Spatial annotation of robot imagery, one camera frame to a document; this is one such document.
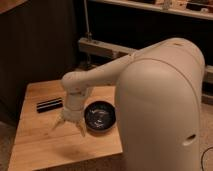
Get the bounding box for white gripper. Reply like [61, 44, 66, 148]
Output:
[52, 94, 86, 137]

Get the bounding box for black whiteboard eraser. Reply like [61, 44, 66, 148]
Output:
[36, 97, 63, 113]

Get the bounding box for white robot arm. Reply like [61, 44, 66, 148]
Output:
[59, 38, 205, 171]

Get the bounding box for black round bowl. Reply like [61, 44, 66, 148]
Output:
[84, 101, 116, 133]

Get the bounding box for vertical metal pole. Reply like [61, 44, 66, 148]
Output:
[83, 0, 92, 41]

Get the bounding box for wooden shelf with items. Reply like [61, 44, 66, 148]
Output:
[90, 0, 213, 21]

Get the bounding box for black cable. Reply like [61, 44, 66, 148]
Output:
[200, 146, 213, 171]

